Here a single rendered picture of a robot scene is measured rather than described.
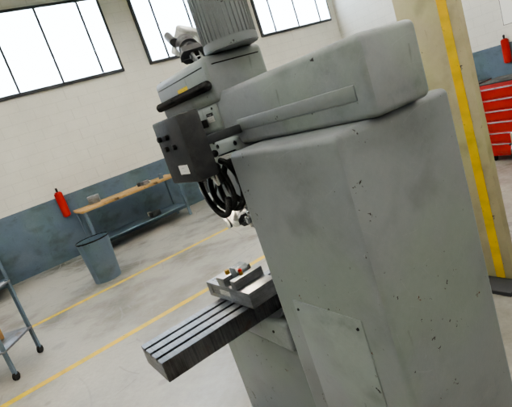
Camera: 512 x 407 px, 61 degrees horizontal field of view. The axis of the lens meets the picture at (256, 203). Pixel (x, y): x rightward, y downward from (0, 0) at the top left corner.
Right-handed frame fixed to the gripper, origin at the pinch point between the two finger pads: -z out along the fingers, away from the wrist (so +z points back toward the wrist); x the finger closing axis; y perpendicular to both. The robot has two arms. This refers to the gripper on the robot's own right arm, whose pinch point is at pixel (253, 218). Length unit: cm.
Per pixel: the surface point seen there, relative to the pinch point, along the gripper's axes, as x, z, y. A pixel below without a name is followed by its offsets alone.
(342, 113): 19, -77, -37
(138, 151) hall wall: -71, 779, -24
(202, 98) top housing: -6, -19, -54
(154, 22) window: 58, 824, -268
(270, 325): -10.8, -19.5, 39.4
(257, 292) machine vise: -11.4, -20.4, 23.7
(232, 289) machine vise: -19.6, -11.2, 22.3
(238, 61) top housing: 10, -23, -62
